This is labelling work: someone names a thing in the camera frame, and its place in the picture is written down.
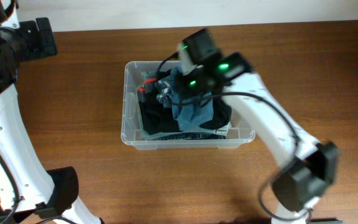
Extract dark green-black shirt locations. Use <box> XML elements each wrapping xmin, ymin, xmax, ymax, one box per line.
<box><xmin>200</xmin><ymin>99</ymin><xmax>232</xmax><ymax>130</ymax></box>

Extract blue t-shirt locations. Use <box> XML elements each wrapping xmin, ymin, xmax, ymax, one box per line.
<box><xmin>155</xmin><ymin>67</ymin><xmax>214</xmax><ymax>131</ymax></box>

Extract dark blue jeans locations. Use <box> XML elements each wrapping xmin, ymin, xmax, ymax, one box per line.
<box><xmin>154</xmin><ymin>133</ymin><xmax>226</xmax><ymax>141</ymax></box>

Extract black garment with red trim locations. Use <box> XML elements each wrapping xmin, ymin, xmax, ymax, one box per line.
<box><xmin>137</xmin><ymin>71</ymin><xmax>180</xmax><ymax>135</ymax></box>

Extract light washed jeans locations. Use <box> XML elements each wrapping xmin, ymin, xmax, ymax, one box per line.
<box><xmin>141</xmin><ymin>100</ymin><xmax>231</xmax><ymax>140</ymax></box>

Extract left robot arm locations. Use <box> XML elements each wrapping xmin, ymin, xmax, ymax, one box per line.
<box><xmin>0</xmin><ymin>0</ymin><xmax>101</xmax><ymax>223</ymax></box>

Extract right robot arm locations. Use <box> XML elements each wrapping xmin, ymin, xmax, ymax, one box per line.
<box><xmin>177</xmin><ymin>29</ymin><xmax>339</xmax><ymax>223</ymax></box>

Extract clear plastic storage container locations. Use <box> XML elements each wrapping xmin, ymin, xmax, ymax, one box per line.
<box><xmin>121</xmin><ymin>61</ymin><xmax>255</xmax><ymax>150</ymax></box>

